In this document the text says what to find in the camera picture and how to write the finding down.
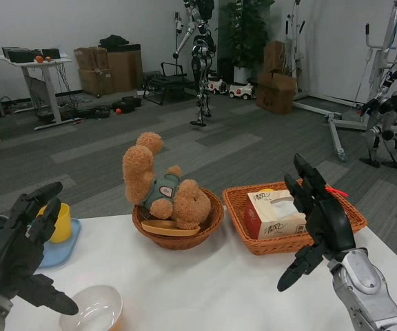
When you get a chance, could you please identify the light blue plastic tray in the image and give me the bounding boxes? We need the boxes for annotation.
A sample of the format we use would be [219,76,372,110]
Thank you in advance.
[38,217,82,269]

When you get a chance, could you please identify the white robot gantry frame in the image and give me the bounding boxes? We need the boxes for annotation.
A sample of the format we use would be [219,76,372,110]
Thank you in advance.
[284,0,397,162]

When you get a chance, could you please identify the orange plastic plate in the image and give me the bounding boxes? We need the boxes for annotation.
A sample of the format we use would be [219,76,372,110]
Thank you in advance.
[141,219,201,237]

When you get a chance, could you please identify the white plastic bowl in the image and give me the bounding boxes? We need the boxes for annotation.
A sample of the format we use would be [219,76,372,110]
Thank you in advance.
[59,285,125,331]

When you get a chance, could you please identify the white standing desk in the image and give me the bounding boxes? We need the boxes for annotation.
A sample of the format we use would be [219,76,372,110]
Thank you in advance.
[0,46,82,131]

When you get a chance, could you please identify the standing black silver humanoid robot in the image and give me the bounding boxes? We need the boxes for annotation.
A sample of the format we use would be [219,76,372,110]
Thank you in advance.
[172,0,217,128]

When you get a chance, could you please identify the green potted plant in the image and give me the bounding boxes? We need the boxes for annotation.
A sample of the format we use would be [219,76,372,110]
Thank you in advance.
[217,0,275,86]

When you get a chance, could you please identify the black case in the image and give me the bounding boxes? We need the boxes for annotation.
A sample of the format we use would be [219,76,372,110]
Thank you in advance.
[7,49,43,63]

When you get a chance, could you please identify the black folding bench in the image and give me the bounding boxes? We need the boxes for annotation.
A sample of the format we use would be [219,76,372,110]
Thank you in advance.
[142,61,199,106]

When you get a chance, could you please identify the tall cardboard box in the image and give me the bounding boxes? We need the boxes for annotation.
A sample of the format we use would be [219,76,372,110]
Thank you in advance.
[263,40,289,74]

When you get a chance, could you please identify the yellow plastic cup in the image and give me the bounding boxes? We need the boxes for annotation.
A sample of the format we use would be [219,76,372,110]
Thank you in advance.
[35,202,72,244]

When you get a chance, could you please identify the black floor bags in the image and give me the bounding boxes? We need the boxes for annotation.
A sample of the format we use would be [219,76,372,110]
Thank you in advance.
[111,96,143,114]

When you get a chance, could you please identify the open cardboard box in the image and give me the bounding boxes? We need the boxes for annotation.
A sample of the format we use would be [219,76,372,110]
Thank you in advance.
[256,71,298,114]

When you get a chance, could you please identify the white toy car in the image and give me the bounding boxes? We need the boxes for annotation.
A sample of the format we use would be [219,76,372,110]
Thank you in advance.
[228,81,256,100]
[207,77,230,94]

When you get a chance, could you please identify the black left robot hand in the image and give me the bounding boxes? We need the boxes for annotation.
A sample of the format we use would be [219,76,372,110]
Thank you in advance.
[0,181,79,317]

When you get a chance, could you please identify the rectangular wicker basket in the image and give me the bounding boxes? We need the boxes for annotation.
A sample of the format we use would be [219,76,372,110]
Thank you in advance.
[222,179,368,256]

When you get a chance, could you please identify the red string tag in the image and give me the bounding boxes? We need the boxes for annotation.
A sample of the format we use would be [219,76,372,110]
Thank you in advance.
[325,185,349,197]

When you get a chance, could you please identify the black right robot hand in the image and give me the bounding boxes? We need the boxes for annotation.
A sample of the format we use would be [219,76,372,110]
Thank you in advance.
[276,153,357,292]

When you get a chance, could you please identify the black bag on boxes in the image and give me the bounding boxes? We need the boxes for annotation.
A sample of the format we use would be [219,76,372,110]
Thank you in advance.
[98,34,130,49]

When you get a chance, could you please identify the stack of cardboard boxes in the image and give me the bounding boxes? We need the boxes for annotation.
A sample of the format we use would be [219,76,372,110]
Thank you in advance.
[73,43,143,97]

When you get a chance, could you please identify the brown teddy bear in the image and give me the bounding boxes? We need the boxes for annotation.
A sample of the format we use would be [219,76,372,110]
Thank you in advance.
[122,132,212,231]

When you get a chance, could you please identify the round wicker basket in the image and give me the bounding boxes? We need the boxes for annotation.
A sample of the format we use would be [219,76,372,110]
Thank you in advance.
[132,187,225,251]

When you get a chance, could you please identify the red white tissue box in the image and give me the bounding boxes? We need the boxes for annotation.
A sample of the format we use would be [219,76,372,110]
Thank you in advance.
[243,190,312,241]

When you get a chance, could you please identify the hanging silver humanoid robot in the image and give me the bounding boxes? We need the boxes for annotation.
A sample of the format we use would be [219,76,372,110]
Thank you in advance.
[358,29,397,172]

